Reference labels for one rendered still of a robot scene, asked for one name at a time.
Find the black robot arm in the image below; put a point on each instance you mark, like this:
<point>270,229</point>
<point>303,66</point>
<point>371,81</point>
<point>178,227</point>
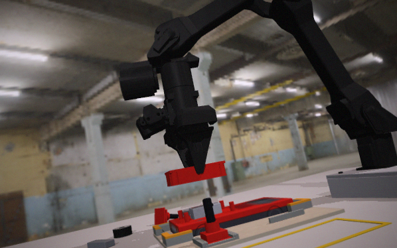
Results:
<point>352,107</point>

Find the yellow flat bar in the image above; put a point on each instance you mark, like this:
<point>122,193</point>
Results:
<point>339,240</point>

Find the black short cylinder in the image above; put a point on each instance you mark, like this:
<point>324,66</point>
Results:
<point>123,231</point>

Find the red rectangular shell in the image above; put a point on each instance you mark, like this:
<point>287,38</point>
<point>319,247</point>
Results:
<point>187,175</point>

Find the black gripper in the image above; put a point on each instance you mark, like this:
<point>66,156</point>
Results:
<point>191,134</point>

